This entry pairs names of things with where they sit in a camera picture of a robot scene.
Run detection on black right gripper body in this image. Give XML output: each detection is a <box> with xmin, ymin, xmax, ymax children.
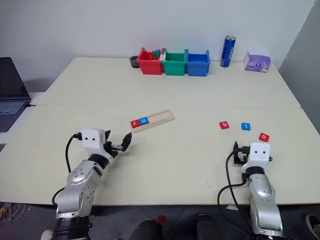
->
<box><xmin>238</xmin><ymin>146</ymin><xmax>251</xmax><ymax>165</ymax></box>

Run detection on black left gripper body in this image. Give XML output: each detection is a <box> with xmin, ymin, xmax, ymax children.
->
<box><xmin>104</xmin><ymin>141</ymin><xmax>124</xmax><ymax>159</ymax></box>

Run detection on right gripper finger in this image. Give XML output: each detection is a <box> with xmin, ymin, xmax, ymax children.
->
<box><xmin>232</xmin><ymin>140</ymin><xmax>242</xmax><ymax>165</ymax></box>

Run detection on wooden letter tray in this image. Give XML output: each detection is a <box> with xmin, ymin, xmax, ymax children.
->
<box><xmin>129</xmin><ymin>109</ymin><xmax>175</xmax><ymax>134</ymax></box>

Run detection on red plastic bin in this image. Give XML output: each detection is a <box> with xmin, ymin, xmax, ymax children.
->
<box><xmin>136</xmin><ymin>47</ymin><xmax>165</xmax><ymax>76</ymax></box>

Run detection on green plastic bin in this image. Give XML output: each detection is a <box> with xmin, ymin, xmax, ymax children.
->
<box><xmin>161</xmin><ymin>48</ymin><xmax>189</xmax><ymax>76</ymax></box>

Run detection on blue plastic bin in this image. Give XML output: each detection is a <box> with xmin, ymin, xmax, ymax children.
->
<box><xmin>184</xmin><ymin>48</ymin><xmax>211</xmax><ymax>78</ymax></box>

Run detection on purple tissue box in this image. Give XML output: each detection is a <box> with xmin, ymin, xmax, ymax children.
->
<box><xmin>244</xmin><ymin>44</ymin><xmax>272</xmax><ymax>74</ymax></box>

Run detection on black shoe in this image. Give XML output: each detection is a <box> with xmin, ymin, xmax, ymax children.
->
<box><xmin>305</xmin><ymin>213</ymin><xmax>320</xmax><ymax>235</ymax></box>

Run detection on tall blue drink can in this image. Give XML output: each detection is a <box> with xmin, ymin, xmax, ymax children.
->
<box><xmin>219</xmin><ymin>35</ymin><xmax>237</xmax><ymax>68</ymax></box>

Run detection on dark laptop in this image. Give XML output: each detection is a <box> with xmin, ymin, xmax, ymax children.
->
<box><xmin>0</xmin><ymin>56</ymin><xmax>32</xmax><ymax>134</ymax></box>

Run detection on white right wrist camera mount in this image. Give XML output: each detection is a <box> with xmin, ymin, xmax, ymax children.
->
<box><xmin>248</xmin><ymin>141</ymin><xmax>272</xmax><ymax>168</ymax></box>

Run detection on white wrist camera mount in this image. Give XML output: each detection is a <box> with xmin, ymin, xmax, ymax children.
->
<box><xmin>80</xmin><ymin>128</ymin><xmax>111</xmax><ymax>161</ymax></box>
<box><xmin>248</xmin><ymin>141</ymin><xmax>272</xmax><ymax>168</ymax></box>

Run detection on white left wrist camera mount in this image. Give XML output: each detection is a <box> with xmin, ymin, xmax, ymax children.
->
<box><xmin>80</xmin><ymin>128</ymin><xmax>111</xmax><ymax>161</ymax></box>

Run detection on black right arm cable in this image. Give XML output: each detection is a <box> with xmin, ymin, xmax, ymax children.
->
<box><xmin>216</xmin><ymin>147</ymin><xmax>253</xmax><ymax>233</ymax></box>

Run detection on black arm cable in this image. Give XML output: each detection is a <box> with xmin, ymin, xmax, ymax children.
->
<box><xmin>51</xmin><ymin>133</ymin><xmax>83</xmax><ymax>207</ymax></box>
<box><xmin>216</xmin><ymin>147</ymin><xmax>253</xmax><ymax>233</ymax></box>

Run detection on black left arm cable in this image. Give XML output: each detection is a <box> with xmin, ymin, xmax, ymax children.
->
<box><xmin>51</xmin><ymin>133</ymin><xmax>83</xmax><ymax>207</ymax></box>

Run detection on yellow and white floor cables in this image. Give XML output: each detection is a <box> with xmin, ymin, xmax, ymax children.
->
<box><xmin>0</xmin><ymin>201</ymin><xmax>26</xmax><ymax>224</ymax></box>

